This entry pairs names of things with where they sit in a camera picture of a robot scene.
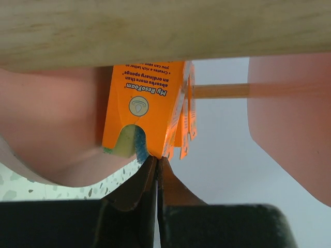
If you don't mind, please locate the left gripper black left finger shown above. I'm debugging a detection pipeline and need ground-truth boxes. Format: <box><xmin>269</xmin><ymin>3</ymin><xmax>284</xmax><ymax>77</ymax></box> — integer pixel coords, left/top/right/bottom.
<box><xmin>1</xmin><ymin>157</ymin><xmax>157</xmax><ymax>247</ymax></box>

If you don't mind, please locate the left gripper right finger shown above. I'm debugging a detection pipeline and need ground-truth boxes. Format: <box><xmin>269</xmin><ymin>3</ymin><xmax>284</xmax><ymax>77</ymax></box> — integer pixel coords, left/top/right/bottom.
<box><xmin>158</xmin><ymin>158</ymin><xmax>297</xmax><ymax>248</ymax></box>

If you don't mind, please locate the orange sponge box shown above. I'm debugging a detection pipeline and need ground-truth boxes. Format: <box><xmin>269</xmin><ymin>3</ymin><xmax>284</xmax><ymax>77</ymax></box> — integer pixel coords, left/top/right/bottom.
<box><xmin>174</xmin><ymin>86</ymin><xmax>189</xmax><ymax>160</ymax></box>
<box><xmin>102</xmin><ymin>61</ymin><xmax>191</xmax><ymax>163</ymax></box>
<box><xmin>188</xmin><ymin>63</ymin><xmax>197</xmax><ymax>140</ymax></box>

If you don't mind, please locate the pink three-tier shelf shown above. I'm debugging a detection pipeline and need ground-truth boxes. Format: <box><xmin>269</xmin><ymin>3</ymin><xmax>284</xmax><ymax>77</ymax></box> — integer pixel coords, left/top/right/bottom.
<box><xmin>1</xmin><ymin>1</ymin><xmax>330</xmax><ymax>205</ymax></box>

